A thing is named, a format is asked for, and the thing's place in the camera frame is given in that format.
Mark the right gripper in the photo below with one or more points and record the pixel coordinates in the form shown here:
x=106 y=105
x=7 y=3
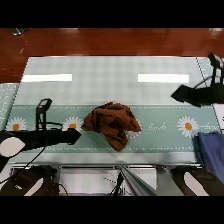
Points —
x=188 y=94

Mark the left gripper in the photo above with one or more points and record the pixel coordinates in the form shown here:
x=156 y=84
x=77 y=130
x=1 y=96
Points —
x=61 y=136

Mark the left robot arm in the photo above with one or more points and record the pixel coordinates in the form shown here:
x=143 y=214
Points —
x=10 y=146

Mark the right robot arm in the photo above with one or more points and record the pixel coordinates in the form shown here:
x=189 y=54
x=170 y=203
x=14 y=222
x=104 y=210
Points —
x=200 y=181

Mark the brown garment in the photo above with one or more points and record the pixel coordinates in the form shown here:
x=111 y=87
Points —
x=111 y=123

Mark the blue garment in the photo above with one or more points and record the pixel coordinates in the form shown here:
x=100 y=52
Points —
x=211 y=153

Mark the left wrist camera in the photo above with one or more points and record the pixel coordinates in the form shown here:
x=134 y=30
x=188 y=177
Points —
x=43 y=106

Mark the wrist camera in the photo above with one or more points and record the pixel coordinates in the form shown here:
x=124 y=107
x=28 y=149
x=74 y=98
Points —
x=43 y=106
x=216 y=61

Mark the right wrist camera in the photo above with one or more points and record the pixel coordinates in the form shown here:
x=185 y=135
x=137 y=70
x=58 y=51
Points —
x=216 y=61

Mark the silver frame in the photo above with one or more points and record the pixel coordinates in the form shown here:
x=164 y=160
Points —
x=138 y=183

